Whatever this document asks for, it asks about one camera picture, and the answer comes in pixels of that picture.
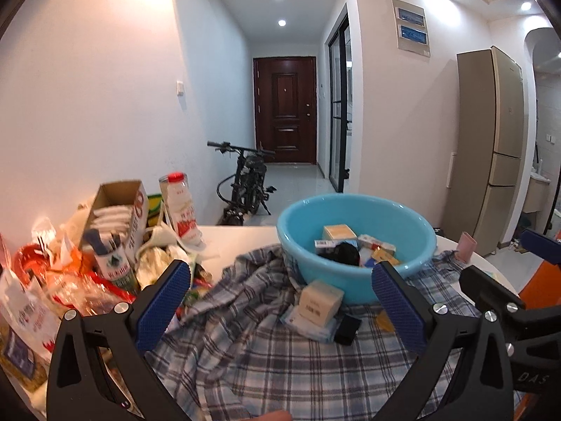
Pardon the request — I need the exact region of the light blue plastic basin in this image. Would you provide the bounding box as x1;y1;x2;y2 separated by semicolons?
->
276;193;438;305

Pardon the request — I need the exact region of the small beige box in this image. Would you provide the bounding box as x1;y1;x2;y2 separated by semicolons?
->
298;281;345;328

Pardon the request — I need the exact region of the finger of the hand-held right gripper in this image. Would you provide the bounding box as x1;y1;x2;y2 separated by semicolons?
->
521;228;561;266
459;265;527;316

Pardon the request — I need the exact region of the black framed glass door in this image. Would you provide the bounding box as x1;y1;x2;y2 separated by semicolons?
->
328;4;353;194

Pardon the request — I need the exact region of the beige refrigerator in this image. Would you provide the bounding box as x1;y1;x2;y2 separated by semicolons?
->
442;46;525;257

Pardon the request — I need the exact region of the row of white packets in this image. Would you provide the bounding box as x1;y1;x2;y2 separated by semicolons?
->
90;204;135;234

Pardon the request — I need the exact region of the white blue flat box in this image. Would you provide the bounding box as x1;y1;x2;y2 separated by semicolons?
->
314;239;347;256

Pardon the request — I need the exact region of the pink cup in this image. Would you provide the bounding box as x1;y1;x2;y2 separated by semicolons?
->
456;232;476;264

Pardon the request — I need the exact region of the white red printed bag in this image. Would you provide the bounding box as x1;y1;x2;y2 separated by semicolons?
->
0;267;62;361

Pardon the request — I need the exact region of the blue tissue packet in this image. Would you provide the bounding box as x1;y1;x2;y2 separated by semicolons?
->
280;305;338;343

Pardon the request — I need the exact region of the green yellow package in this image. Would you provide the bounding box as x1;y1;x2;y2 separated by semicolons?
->
147;194;165;229

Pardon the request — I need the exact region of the small black box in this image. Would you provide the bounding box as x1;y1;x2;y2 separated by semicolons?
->
334;314;363;346

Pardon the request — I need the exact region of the red capped milk bottle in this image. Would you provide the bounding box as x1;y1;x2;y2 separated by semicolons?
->
158;172;205;246

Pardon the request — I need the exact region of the crumpled white tissue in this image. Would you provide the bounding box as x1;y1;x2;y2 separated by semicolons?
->
136;246;194;287

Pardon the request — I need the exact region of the person's left hand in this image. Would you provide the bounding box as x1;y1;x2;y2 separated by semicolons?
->
253;409;293;421

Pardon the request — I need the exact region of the black scrunchie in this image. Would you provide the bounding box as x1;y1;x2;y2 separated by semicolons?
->
329;242;363;268

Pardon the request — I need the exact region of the grey plaid cloth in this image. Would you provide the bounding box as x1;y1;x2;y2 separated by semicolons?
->
144;243;522;421

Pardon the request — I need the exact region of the orange chair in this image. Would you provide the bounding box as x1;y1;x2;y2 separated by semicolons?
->
517;263;561;304

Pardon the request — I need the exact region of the green label water bottle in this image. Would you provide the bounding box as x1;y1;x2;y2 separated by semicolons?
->
85;228;139;295

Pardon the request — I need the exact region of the white paper napkin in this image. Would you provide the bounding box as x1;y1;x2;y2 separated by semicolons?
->
140;221;225;269

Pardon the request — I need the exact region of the bathroom sink cabinet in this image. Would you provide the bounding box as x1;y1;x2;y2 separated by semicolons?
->
523;171;551;214

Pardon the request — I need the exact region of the black bicycle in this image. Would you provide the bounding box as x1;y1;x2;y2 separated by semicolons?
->
207;141;278;227

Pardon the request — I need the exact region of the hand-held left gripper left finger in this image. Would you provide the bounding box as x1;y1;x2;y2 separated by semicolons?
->
46;259;192;421

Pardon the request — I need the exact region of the red plastic snack bag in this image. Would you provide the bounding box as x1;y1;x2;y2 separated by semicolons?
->
13;241;145;317

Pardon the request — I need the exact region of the dark red entrance door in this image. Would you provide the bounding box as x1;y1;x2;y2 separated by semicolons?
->
253;56;317;166

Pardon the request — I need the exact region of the tan square box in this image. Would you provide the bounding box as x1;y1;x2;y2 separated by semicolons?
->
323;225;357;242

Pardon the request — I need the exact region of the grey electrical panel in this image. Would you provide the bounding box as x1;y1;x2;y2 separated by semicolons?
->
391;0;431;57

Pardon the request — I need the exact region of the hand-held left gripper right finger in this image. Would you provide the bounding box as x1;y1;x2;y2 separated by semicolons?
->
371;261;515;421

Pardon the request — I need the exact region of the open cardboard box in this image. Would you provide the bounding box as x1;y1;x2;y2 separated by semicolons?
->
81;180;149;273

